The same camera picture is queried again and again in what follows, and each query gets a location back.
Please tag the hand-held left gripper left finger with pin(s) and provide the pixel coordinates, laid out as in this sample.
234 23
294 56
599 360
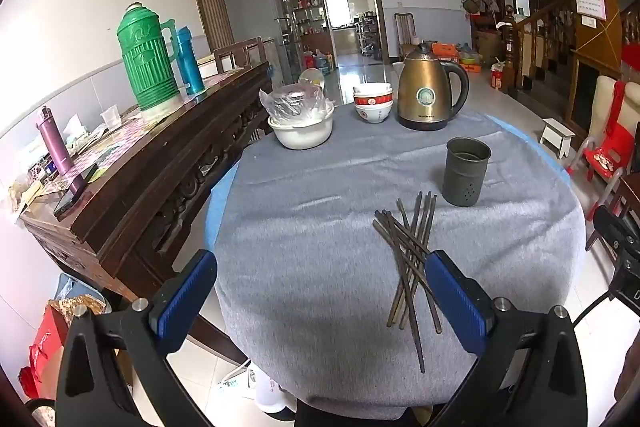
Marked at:
185 302

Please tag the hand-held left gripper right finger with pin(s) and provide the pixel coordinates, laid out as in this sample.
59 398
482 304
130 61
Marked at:
455 302

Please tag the pile of dark chopsticks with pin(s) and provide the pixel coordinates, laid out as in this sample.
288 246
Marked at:
411 252

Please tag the grey metal chopstick holder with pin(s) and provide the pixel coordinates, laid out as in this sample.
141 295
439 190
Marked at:
465 177

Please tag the red plastic chair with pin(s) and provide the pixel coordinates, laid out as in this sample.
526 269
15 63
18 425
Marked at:
612 147

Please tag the blue table cover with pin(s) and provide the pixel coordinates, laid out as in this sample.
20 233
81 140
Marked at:
220 212

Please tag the dark wooden sideboard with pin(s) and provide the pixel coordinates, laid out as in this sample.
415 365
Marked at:
150 187

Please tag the small white stool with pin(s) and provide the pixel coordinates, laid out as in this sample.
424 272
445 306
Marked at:
556 134

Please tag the white floor appliance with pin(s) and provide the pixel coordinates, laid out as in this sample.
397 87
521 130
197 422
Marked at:
270 394

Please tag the cream chair with red tassel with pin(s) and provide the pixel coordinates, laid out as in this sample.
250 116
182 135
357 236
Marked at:
602 107

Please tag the grey tablecloth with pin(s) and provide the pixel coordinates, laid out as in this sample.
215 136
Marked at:
310 232

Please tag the red bag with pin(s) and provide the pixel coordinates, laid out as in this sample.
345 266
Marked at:
45 347

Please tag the black phone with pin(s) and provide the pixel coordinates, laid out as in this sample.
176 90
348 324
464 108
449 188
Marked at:
75 194

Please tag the clear plastic cup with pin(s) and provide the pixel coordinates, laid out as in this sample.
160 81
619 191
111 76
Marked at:
111 117

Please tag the white plastic basin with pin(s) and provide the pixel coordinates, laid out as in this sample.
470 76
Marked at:
300 137

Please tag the purple water bottle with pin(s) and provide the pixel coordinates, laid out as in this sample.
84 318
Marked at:
55 147

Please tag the brass electric kettle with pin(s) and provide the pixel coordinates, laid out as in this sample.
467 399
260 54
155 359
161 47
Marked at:
425 87

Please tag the wooden stair railing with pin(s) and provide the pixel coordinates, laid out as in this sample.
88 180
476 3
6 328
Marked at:
540 37

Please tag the white chest freezer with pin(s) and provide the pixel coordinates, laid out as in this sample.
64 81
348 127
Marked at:
207 67

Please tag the blue thermos bottle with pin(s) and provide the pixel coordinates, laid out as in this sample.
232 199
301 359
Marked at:
190 62

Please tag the green thermos flask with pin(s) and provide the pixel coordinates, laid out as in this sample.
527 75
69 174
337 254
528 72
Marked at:
147 57

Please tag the orange boxes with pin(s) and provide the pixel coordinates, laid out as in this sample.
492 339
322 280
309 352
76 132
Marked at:
445 52

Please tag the tall wooden chair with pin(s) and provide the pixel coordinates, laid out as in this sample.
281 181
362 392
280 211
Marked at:
404 32

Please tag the grey refrigerator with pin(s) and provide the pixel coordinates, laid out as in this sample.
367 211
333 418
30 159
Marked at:
250 12

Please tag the shelf of bottles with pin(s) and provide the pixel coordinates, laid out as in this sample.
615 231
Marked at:
307 12

